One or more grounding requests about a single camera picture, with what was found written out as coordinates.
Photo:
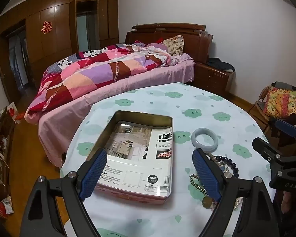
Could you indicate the red paper decoration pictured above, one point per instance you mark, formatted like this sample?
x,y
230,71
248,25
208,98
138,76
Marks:
x,y
46,27

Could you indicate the metal tin box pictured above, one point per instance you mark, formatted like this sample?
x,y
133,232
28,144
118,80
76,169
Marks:
x,y
162,128

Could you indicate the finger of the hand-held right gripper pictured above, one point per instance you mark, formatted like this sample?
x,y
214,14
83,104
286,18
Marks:
x,y
266,150
286,127

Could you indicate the wooden wardrobe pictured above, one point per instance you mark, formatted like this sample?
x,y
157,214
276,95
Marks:
x,y
56,29

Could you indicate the colourful patterned cushion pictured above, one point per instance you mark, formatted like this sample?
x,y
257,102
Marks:
x,y
282,102

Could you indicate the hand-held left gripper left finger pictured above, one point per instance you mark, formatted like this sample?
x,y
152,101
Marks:
x,y
93,175

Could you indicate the printed paper sheet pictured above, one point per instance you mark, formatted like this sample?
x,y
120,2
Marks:
x,y
138,153

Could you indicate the floral pillow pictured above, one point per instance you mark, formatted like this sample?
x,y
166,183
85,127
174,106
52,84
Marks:
x,y
174,44

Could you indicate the wooden nightstand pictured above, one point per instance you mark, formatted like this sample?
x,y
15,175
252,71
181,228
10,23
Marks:
x,y
212,79

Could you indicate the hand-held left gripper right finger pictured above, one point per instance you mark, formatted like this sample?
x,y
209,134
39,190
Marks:
x,y
206,175

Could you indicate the bed with pink sheet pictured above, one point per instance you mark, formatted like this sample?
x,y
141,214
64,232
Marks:
x,y
138,84

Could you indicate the round bronze pendant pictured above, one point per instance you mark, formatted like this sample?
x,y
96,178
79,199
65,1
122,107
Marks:
x,y
207,201

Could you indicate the wooden headboard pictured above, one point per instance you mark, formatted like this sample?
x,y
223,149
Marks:
x,y
194,44

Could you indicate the wicker chair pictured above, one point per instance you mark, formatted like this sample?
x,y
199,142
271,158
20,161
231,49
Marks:
x,y
260,106

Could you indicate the cluttered wooden shelf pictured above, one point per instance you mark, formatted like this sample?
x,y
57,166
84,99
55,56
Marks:
x,y
1,140

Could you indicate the grey jade bangle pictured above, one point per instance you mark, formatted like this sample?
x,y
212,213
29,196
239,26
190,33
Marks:
x,y
194,140

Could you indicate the patchwork quilt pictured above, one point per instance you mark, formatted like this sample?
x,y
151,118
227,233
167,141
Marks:
x,y
88,74

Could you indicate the lilac pillow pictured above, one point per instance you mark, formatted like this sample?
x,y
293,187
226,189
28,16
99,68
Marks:
x,y
156,47

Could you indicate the dark folded clothes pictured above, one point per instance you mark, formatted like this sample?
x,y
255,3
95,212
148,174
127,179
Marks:
x,y
219,64

